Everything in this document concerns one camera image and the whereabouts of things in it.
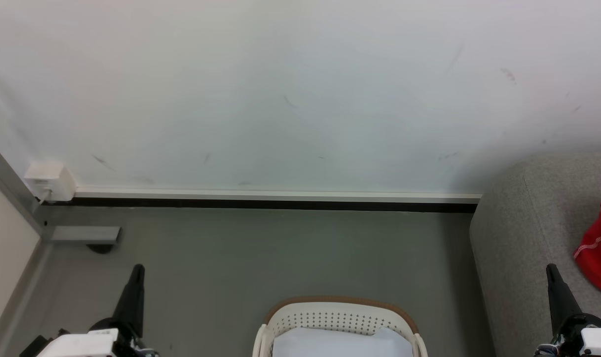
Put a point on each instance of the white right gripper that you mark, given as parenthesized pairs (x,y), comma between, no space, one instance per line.
(587,337)

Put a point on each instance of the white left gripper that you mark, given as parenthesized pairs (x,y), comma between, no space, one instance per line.
(92,342)

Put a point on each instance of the white perforated laundry basket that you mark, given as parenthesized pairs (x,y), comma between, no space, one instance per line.
(340,317)

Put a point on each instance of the grey fabric sofa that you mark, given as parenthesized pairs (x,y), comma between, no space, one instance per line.
(528,248)

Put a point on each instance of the beige partition panel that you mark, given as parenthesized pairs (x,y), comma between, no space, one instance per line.
(3,258)

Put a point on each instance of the white and black baseboard strip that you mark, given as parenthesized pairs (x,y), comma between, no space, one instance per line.
(280,199)

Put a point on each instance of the white cloth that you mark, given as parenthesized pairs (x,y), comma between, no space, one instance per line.
(340,343)

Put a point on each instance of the black round frame foot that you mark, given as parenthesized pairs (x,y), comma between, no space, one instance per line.
(100,248)

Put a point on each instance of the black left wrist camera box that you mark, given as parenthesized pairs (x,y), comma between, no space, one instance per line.
(35,347)

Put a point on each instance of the white wall socket box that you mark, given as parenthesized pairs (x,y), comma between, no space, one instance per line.
(50,181)

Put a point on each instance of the grey metal frame post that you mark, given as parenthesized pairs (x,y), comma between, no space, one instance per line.
(13,191)

